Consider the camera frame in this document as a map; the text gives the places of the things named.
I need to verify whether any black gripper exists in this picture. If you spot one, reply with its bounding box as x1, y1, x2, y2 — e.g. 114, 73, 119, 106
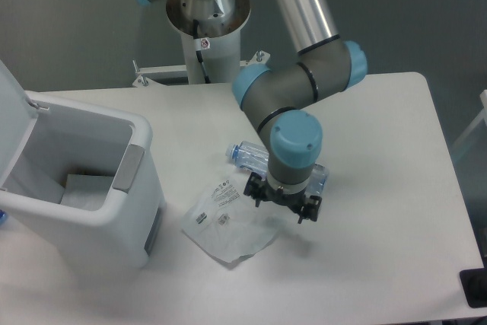
243, 172, 322, 224

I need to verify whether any clear plastic water bottle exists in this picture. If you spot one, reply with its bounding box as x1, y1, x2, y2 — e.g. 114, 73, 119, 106
225, 141, 329, 196

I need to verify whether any clear plastic packaging bag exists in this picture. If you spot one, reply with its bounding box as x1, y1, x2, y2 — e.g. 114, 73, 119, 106
181, 172, 284, 265

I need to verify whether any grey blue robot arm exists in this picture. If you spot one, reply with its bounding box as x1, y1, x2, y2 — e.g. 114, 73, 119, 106
137, 0, 368, 221

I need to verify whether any white trash can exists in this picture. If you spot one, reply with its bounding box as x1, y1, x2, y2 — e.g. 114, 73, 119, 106
1, 67, 164, 267

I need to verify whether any black clamp at table edge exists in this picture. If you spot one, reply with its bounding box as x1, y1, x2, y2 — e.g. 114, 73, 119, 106
460, 268, 486, 308

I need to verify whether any blue object at left edge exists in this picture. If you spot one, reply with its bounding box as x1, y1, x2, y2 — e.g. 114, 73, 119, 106
0, 210, 8, 226

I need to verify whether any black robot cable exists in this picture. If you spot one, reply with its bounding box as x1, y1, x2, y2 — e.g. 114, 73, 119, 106
192, 19, 212, 84

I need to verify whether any white pedestal base frame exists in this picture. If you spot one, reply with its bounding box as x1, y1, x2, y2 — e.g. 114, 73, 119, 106
132, 50, 271, 88

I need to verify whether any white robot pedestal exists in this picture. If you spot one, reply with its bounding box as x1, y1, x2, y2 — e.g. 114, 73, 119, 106
166, 0, 250, 84

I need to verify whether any white frame at right edge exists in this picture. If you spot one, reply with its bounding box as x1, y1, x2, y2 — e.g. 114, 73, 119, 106
450, 90, 486, 164

